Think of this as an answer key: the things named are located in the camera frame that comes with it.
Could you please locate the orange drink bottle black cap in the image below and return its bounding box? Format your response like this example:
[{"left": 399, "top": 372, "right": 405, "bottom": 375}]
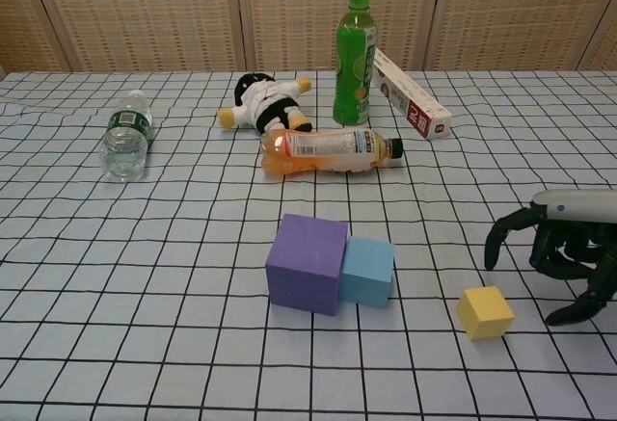
[{"left": 259, "top": 126, "right": 404, "bottom": 177}]

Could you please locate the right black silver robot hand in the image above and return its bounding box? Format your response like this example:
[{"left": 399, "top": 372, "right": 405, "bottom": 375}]
[{"left": 483, "top": 188, "right": 617, "bottom": 327}]

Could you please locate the medium blue foam cube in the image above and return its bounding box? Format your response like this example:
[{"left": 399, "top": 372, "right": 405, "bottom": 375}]
[{"left": 340, "top": 235, "right": 396, "bottom": 309}]

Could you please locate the clear water bottle green label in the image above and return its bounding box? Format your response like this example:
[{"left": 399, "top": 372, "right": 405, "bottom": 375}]
[{"left": 99, "top": 89, "right": 154, "bottom": 183}]

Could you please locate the black white plush doll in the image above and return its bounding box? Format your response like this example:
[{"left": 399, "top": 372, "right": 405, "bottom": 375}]
[{"left": 216, "top": 71, "right": 313, "bottom": 134}]

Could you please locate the large purple foam cube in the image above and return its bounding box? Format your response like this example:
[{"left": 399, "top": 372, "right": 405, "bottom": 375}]
[{"left": 265, "top": 213, "right": 349, "bottom": 317}]

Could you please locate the bamboo folding screen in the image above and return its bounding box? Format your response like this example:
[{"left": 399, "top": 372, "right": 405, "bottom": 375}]
[{"left": 0, "top": 0, "right": 617, "bottom": 74}]

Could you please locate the small yellow foam cube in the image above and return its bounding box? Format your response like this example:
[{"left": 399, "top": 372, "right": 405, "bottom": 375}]
[{"left": 456, "top": 285, "right": 515, "bottom": 341}]

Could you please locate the long white cardboard box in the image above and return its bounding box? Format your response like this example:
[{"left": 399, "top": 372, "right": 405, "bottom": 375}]
[{"left": 371, "top": 46, "right": 453, "bottom": 141}]

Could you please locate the blue checkered tablecloth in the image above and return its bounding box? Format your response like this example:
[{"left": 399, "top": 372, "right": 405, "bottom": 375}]
[{"left": 0, "top": 69, "right": 617, "bottom": 421}]

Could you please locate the green tea bottle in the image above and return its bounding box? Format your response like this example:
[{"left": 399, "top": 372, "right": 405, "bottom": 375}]
[{"left": 332, "top": 0, "right": 377, "bottom": 127}]

